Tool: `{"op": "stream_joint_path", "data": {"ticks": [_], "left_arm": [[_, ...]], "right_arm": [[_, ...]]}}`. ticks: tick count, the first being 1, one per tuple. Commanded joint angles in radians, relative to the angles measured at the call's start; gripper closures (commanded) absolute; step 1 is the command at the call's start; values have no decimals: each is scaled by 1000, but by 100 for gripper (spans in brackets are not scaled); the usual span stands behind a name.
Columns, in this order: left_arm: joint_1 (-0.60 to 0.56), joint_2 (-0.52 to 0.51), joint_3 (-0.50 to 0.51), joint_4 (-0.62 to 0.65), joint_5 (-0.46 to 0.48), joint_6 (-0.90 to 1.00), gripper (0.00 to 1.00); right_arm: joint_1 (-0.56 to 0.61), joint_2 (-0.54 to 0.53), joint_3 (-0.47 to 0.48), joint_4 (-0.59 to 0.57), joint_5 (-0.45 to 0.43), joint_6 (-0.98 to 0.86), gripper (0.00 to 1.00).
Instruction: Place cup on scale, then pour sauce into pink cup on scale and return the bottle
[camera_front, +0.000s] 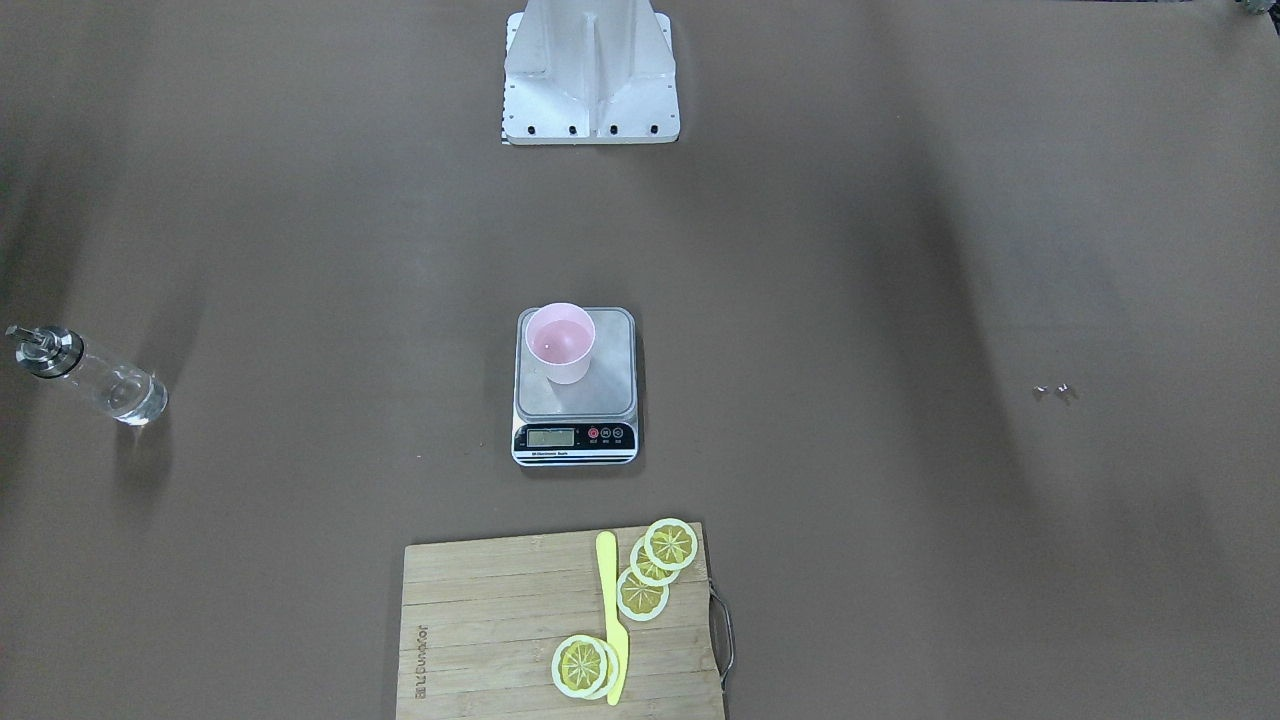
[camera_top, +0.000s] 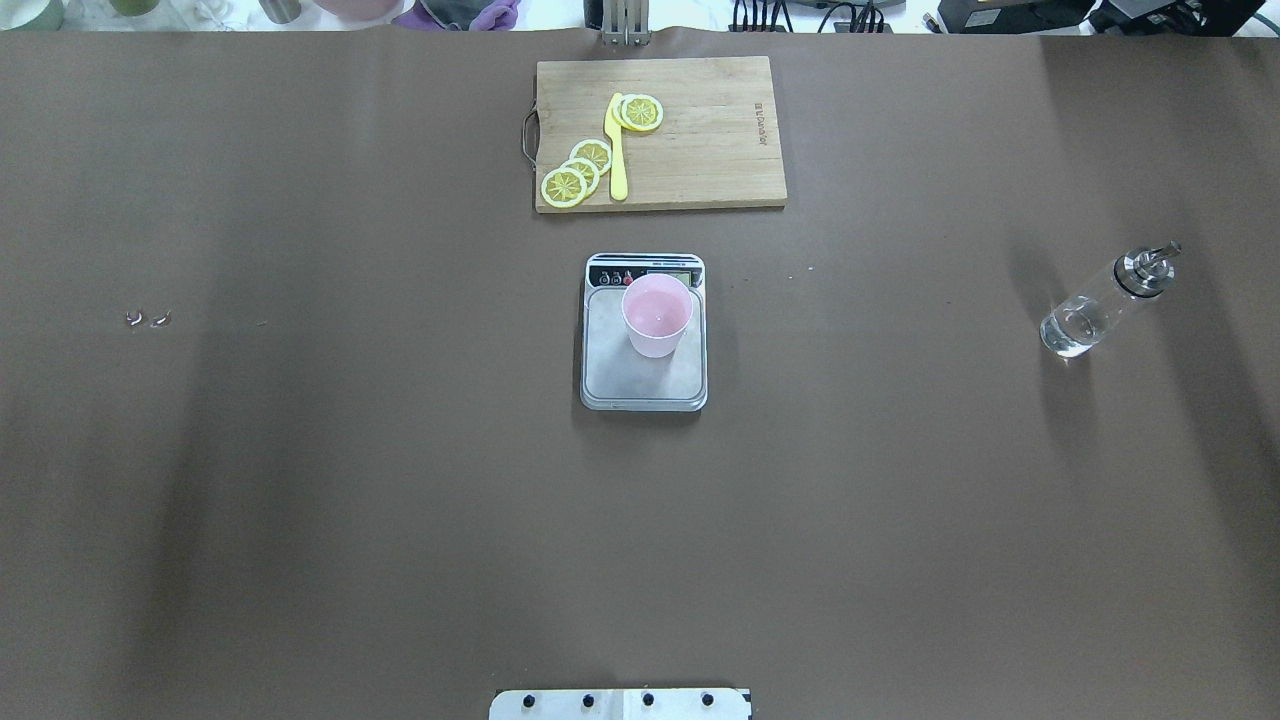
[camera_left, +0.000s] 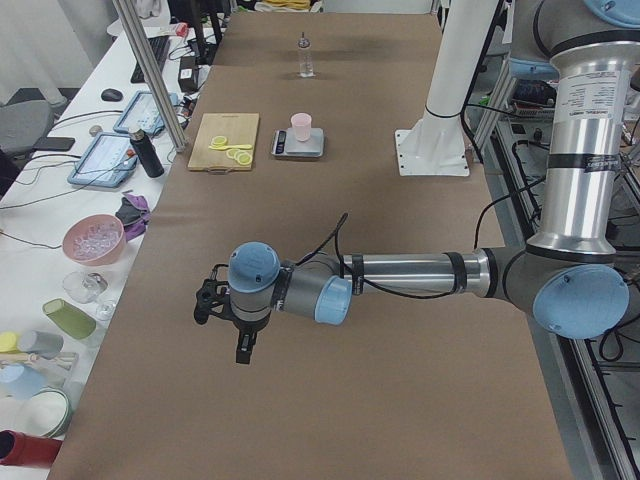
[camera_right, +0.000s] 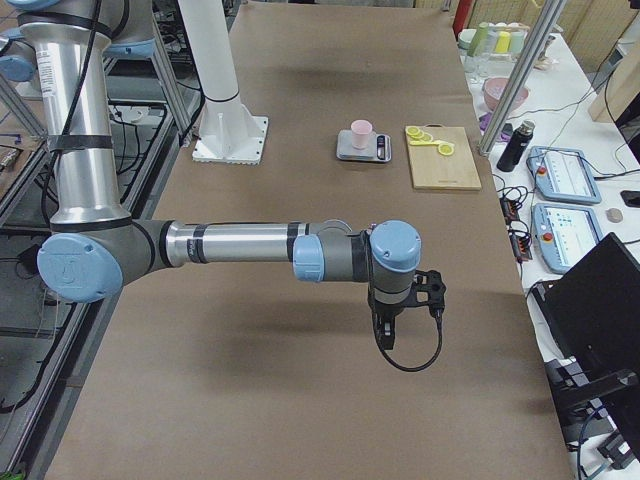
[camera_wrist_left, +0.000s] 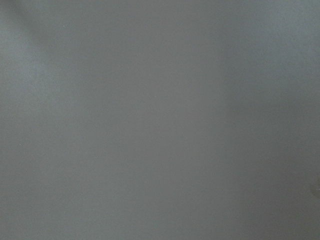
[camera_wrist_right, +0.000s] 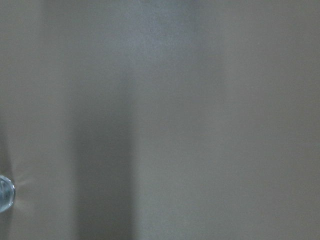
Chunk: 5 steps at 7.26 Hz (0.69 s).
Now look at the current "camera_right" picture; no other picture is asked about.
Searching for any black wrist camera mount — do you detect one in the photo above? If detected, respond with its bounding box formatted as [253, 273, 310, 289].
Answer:
[409, 270, 446, 318]

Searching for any lemon slice by blade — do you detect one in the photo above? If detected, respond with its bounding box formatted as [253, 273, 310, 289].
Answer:
[437, 143, 455, 156]

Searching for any yellow plastic knife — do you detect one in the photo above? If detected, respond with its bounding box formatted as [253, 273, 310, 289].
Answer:
[409, 140, 443, 146]

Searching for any blue teach pendant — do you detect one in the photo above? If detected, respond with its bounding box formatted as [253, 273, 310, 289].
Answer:
[526, 146, 601, 205]
[532, 203, 603, 274]

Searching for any pink bowl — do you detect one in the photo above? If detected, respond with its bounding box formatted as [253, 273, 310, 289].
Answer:
[482, 77, 530, 112]

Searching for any black water bottle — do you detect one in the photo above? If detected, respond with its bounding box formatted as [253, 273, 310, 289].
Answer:
[496, 120, 535, 172]

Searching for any yellow cup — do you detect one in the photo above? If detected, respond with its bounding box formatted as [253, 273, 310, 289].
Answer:
[494, 31, 511, 54]

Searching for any black monitor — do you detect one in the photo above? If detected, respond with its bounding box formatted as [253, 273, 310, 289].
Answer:
[530, 232, 640, 401]

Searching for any green cup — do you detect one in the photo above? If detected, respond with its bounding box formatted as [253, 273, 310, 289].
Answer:
[467, 22, 490, 57]

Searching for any wooden cutting board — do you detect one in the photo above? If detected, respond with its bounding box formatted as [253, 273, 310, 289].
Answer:
[404, 125, 481, 191]

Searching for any aluminium frame post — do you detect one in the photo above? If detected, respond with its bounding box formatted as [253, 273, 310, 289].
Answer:
[478, 0, 567, 157]

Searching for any pink plastic cup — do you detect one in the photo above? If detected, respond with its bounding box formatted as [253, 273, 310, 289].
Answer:
[350, 119, 373, 150]

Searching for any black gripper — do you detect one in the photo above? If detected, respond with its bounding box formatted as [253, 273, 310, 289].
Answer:
[370, 300, 405, 350]

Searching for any silver kitchen scale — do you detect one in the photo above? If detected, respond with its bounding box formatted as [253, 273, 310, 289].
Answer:
[335, 129, 394, 164]

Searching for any lower blue teach pendant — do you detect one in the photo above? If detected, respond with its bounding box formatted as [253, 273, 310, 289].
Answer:
[532, 203, 603, 274]

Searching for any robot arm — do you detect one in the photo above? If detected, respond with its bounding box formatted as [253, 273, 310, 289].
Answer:
[1, 27, 42, 100]
[16, 1, 427, 351]

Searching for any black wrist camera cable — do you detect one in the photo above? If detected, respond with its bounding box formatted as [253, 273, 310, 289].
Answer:
[367, 239, 444, 372]

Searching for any purple cloth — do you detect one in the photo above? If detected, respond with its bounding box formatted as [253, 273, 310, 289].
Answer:
[479, 112, 513, 143]

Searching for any upper blue teach pendant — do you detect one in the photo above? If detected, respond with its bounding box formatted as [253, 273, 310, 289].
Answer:
[526, 146, 601, 205]

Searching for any white camera pole base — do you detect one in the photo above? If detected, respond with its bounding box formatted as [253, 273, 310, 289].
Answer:
[179, 0, 269, 165]

